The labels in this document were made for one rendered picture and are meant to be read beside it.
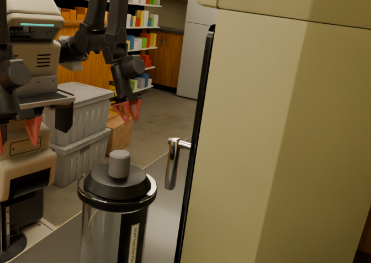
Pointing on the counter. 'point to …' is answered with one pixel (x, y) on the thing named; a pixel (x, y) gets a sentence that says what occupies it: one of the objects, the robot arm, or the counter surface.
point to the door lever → (173, 158)
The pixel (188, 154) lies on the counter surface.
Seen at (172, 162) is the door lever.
